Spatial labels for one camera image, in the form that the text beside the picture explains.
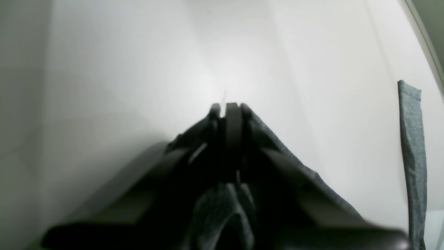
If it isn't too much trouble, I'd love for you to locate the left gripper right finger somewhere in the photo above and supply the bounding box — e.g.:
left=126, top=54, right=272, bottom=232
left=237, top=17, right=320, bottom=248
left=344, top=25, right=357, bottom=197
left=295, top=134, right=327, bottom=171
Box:
left=225, top=103, right=410, bottom=250

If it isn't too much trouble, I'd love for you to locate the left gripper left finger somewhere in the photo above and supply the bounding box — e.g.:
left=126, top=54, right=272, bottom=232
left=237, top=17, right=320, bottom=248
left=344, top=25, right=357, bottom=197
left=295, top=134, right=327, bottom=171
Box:
left=42, top=104, right=224, bottom=250

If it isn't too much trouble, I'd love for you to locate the grey t-shirt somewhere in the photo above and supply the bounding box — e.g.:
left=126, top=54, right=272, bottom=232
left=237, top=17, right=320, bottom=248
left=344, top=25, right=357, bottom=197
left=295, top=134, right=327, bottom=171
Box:
left=190, top=80, right=427, bottom=250

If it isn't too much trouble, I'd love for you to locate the white chair at table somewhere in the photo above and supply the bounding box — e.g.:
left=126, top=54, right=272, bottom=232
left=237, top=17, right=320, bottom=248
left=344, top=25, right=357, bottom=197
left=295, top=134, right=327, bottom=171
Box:
left=401, top=0, right=444, bottom=92

